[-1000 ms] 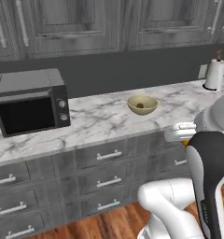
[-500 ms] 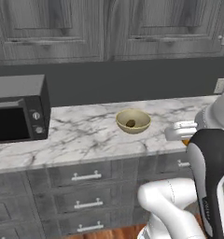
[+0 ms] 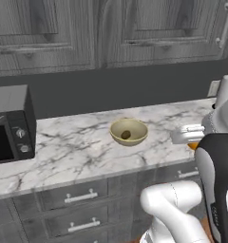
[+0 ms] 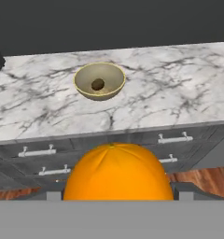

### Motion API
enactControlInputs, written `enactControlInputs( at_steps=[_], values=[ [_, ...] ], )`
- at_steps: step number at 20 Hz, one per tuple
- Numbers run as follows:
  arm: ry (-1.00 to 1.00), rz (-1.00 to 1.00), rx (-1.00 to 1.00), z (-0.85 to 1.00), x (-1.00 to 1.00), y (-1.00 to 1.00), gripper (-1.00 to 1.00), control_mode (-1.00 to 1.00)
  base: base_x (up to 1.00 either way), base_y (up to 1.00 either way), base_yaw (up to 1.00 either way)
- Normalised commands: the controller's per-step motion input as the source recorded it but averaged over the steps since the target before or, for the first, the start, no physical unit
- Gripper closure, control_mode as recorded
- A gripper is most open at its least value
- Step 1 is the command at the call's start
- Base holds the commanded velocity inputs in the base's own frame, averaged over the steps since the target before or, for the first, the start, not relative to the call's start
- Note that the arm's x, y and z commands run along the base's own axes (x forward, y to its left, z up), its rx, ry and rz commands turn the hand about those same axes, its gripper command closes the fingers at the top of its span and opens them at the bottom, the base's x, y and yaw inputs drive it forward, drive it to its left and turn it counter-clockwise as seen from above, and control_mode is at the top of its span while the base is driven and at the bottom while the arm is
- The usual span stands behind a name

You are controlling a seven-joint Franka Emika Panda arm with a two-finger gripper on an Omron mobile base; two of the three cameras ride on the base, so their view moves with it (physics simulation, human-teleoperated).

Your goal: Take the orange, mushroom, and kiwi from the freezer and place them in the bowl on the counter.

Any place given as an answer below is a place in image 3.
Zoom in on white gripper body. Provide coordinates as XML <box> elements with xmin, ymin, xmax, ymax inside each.
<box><xmin>170</xmin><ymin>123</ymin><xmax>206</xmax><ymax>145</ymax></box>

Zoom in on beige bowl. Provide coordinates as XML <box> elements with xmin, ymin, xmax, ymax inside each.
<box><xmin>109</xmin><ymin>118</ymin><xmax>149</xmax><ymax>147</ymax></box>

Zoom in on brown kiwi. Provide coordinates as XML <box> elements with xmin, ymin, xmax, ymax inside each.
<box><xmin>121</xmin><ymin>129</ymin><xmax>132</xmax><ymax>140</ymax></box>

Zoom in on orange fruit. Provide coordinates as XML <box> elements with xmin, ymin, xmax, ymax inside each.
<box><xmin>186</xmin><ymin>141</ymin><xmax>200</xmax><ymax>151</ymax></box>

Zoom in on grey drawer front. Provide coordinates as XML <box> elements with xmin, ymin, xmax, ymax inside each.
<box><xmin>155</xmin><ymin>160</ymin><xmax>202</xmax><ymax>185</ymax></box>
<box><xmin>39</xmin><ymin>178</ymin><xmax>109</xmax><ymax>212</ymax></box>
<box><xmin>44</xmin><ymin>204</ymin><xmax>109</xmax><ymax>239</ymax></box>

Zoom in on white paper towel roll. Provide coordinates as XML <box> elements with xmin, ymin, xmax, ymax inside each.
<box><xmin>215</xmin><ymin>74</ymin><xmax>228</xmax><ymax>109</ymax></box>

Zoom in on black microwave oven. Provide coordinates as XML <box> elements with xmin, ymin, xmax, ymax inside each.
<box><xmin>0</xmin><ymin>84</ymin><xmax>37</xmax><ymax>166</ymax></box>

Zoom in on grey base cupboard door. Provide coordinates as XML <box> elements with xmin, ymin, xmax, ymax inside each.
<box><xmin>0</xmin><ymin>198</ymin><xmax>27</xmax><ymax>243</ymax></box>

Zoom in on white drawer handle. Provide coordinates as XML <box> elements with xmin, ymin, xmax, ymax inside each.
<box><xmin>177</xmin><ymin>169</ymin><xmax>200</xmax><ymax>179</ymax></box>
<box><xmin>64</xmin><ymin>188</ymin><xmax>99</xmax><ymax>204</ymax></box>
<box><xmin>66</xmin><ymin>216</ymin><xmax>102</xmax><ymax>234</ymax></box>

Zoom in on white wall outlet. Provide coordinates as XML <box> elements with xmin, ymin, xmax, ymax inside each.
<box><xmin>207</xmin><ymin>80</ymin><xmax>221</xmax><ymax>98</ymax></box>

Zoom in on grey wall cupboard door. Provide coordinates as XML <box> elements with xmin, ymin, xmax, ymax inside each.
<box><xmin>0</xmin><ymin>0</ymin><xmax>97</xmax><ymax>78</ymax></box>
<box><xmin>98</xmin><ymin>0</ymin><xmax>228</xmax><ymax>69</ymax></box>

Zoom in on white cupboard door handle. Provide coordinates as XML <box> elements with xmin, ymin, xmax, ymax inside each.
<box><xmin>215</xmin><ymin>1</ymin><xmax>228</xmax><ymax>49</ymax></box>

